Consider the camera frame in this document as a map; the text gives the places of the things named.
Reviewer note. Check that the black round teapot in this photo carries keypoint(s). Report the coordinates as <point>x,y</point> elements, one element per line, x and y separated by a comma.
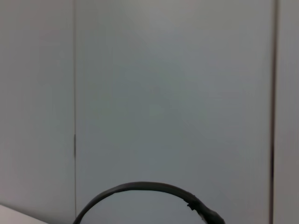
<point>144,186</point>

